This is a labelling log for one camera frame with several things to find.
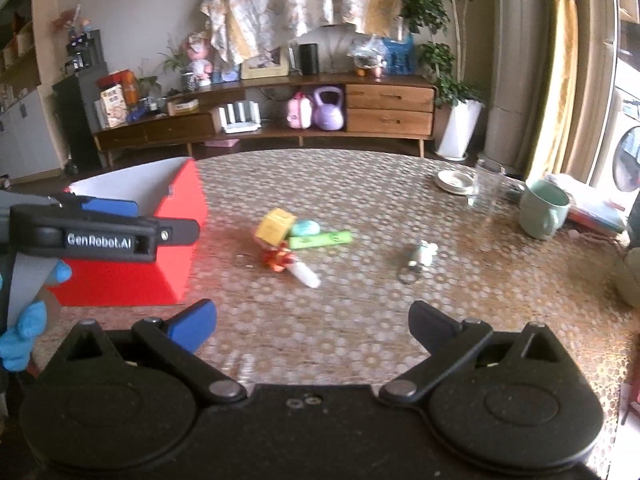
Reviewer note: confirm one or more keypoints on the pink white tube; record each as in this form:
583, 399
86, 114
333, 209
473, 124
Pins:
306, 275

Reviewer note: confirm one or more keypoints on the grey green round pot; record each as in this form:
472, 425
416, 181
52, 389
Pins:
631, 280

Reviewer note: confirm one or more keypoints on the small potted plant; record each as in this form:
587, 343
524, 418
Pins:
175, 65
147, 85

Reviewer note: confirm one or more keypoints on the wooden TV cabinet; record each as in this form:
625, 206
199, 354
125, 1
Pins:
175, 130

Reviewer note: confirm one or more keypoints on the blue bag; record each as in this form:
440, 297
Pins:
400, 55

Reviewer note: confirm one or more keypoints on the pink flat tray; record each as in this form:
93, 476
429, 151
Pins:
220, 143

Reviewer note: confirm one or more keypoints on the clear drinking glass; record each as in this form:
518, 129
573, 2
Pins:
485, 185

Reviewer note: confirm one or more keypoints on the black coffee machine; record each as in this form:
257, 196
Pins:
85, 52

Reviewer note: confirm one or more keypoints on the small white box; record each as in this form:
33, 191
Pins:
183, 106

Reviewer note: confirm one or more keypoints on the yellow curtain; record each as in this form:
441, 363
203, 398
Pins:
555, 85

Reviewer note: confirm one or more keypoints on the potted tree white planter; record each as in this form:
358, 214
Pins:
457, 130

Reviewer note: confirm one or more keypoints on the small yellow box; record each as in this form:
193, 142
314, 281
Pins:
275, 227

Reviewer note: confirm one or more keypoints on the person's left hand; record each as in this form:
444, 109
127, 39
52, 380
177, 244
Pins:
20, 345

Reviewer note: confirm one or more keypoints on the black speaker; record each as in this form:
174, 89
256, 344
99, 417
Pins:
309, 59

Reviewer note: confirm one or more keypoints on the orange dinosaur toy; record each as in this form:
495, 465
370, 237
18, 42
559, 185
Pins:
277, 257

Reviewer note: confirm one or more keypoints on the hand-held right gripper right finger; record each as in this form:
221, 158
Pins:
432, 325

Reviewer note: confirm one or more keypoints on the white saucer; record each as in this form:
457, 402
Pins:
452, 181

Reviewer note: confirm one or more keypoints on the pale green mug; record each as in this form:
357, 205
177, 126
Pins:
540, 212

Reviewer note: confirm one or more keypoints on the green tube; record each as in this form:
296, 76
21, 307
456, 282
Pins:
320, 240

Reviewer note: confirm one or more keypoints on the printed snack box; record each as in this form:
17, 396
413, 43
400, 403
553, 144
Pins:
112, 106

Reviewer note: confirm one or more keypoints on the black cabinet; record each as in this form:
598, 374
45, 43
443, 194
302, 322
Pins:
75, 120

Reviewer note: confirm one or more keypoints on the orange box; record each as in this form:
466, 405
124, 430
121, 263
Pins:
125, 85

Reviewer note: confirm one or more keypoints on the grey standing air conditioner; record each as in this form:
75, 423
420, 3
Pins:
520, 85

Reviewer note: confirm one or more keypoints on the white router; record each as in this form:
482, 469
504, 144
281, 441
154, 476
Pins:
241, 120

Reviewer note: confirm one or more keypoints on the teal oval toy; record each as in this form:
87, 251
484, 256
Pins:
305, 228

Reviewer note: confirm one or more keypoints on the red cardboard box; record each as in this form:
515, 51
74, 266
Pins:
185, 200

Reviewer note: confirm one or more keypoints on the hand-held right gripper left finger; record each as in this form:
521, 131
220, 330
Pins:
192, 327

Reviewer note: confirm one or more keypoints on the plastic bag of fruit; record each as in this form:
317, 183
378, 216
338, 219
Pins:
367, 57

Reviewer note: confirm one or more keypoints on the white washing machine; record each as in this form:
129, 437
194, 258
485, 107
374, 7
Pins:
622, 150

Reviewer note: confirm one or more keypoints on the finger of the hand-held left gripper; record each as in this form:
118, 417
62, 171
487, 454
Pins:
110, 206
177, 232

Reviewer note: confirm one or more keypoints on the wooden drawer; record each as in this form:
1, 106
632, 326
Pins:
390, 97
390, 122

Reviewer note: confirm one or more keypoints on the white storage cabinet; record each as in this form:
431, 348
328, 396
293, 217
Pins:
25, 140

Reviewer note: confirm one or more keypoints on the cream photo frame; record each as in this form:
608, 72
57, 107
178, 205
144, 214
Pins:
265, 66

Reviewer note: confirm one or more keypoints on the pink doll figure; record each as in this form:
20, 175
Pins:
200, 60

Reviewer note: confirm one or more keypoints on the purple kettlebell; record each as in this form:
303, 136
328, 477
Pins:
329, 112

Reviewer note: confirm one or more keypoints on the stack of books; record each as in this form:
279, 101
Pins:
595, 210

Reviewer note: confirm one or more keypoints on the pink toy suitcase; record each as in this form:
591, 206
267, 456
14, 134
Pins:
299, 112

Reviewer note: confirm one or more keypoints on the blue toy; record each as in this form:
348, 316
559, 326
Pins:
137, 114

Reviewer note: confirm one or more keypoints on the floral printed cloth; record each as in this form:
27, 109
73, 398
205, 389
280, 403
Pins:
300, 0

